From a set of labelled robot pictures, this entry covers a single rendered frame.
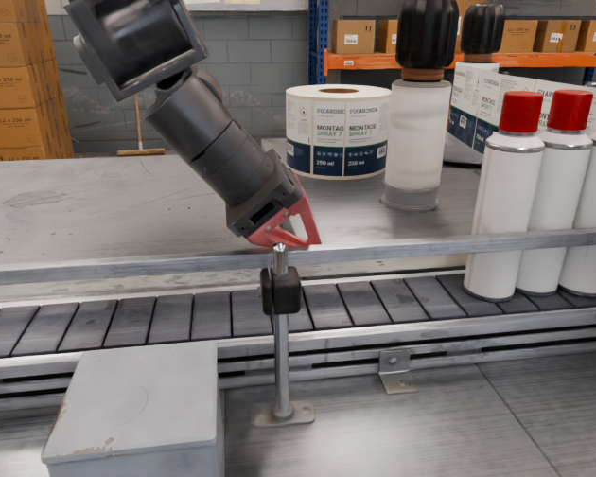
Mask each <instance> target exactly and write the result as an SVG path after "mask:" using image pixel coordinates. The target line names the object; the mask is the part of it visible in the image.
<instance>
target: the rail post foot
mask: <svg viewBox="0 0 596 477"><path fill-rule="evenodd" d="M250 419H251V426H252V427H254V428H267V427H279V426H291V425H304V424H311V423H313V422H314V421H315V412H314V407H313V403H312V402H311V401H309V400H297V401H289V410H288V411H287V412H285V413H279V412H277V411H276V409H275V402H272V403H259V404H254V405H253V406H252V407H251V409H250Z"/></svg>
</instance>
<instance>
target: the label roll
mask: <svg viewBox="0 0 596 477"><path fill-rule="evenodd" d="M391 96H392V91H391V90H389V89H385V88H380V87H374V86H364V85H347V84H323V85H307V86H298V87H293V88H289V89H287V90H286V117H287V168H290V169H291V170H292V171H293V172H294V173H297V174H300V175H303V176H307V177H311V178H318V179H328V180H352V179H361V178H367V177H372V176H375V175H378V174H380V173H382V172H383V171H384V170H385V169H386V157H387V146H388V132H389V121H390V106H391Z"/></svg>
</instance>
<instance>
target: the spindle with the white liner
mask: <svg viewBox="0 0 596 477"><path fill-rule="evenodd" d="M459 17H460V12H459V7H458V3H457V1H456V0H404V2H403V4H402V6H401V8H400V10H399V13H398V21H397V33H396V46H395V52H396V53H395V61H396V63H397V64H398V66H402V67H403V68H402V71H401V72H402V73H401V77H402V79H398V80H395V81H394V82H393V83H392V96H391V106H390V121H389V132H388V146H387V157H386V169H385V178H384V180H383V183H384V185H385V194H383V195H382V197H381V200H382V202H383V203H384V204H385V205H387V206H389V207H391V208H393V209H396V210H401V211H408V212H423V211H429V210H431V209H433V208H435V207H437V206H438V204H439V200H438V199H437V198H436V197H437V189H438V188H439V187H440V184H441V183H440V177H441V171H442V163H443V153H444V146H445V140H446V129H447V117H448V107H449V99H450V92H451V86H452V85H451V83H449V82H448V81H446V80H443V79H442V78H443V77H444V72H445V69H444V68H443V67H449V66H450V65H451V64H452V62H453V60H454V55H455V54H454V53H455V47H456V40H457V32H458V25H459Z"/></svg>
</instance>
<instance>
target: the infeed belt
mask: <svg viewBox="0 0 596 477"><path fill-rule="evenodd" d="M464 279H465V274H444V275H436V276H435V277H434V276H433V275H432V276H418V277H405V278H403V280H402V279H401V278H393V279H379V280H370V283H369V282H368V280H367V281H354V282H341V283H336V286H335V284H334V283H328V284H315V285H303V286H302V290H303V292H302V307H301V310H300V311H299V312H298V313H294V314H289V334H290V333H300V332H311V331H322V330H333V329H344V328H355V327H376V326H387V325H398V324H409V323H420V322H431V321H442V320H453V319H464V318H475V317H485V316H497V315H507V314H519V313H529V312H540V311H551V310H562V309H583V308H595V307H596V297H582V296H577V295H573V294H570V293H567V292H565V291H562V290H560V289H558V288H557V291H556V293H555V294H553V295H550V296H544V297H538V296H531V295H526V294H523V293H520V292H517V291H515V293H514V296H513V298H512V299H511V300H509V301H506V302H500V303H493V302H486V301H482V300H479V299H477V298H474V297H472V296H470V295H469V294H467V293H466V292H465V290H464V288H463V283H464ZM336 287H337V288H336ZM268 335H273V306H272V315H271V316H269V315H266V314H264V312H263V309H262V304H261V298H258V295H257V289H250V290H238V291H232V297H230V292H229V291H212V292H200V293H195V300H193V293H187V294H174V295H161V296H158V299H157V303H156V296H148V297H135V298H122V299H120V301H119V304H118V299H110V300H96V301H83V302H81V304H80V303H79V302H71V303H58V304H45V305H42V306H40V305H32V306H19V307H6V308H1V309H0V359H5V358H17V357H27V356H39V355H49V354H61V353H71V352H82V351H91V350H102V349H113V348H124V347H135V346H146V345H167V344H178V343H189V342H200V341H211V340H224V339H235V338H246V337H256V336H268Z"/></svg>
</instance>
